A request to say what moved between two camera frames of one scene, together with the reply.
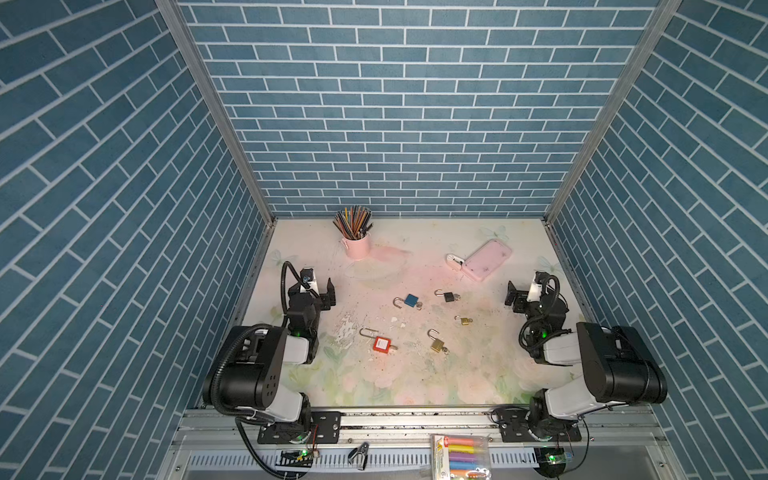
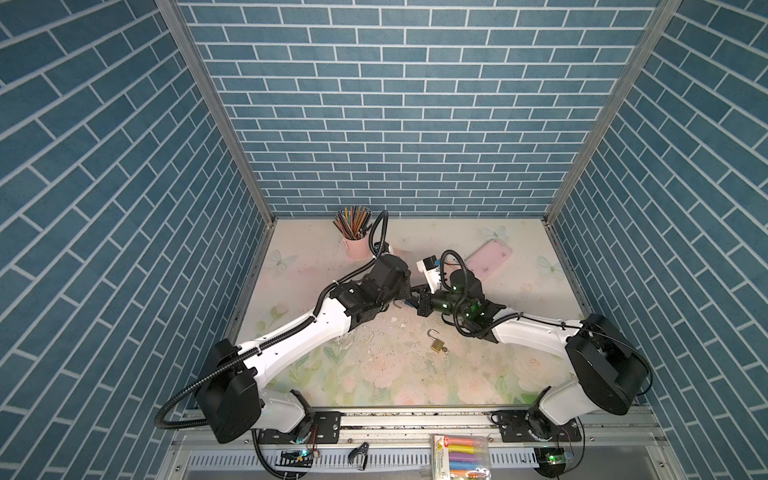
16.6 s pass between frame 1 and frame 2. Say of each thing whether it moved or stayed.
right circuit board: stayed
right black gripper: moved
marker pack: stayed
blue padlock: stayed
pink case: stayed
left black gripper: moved
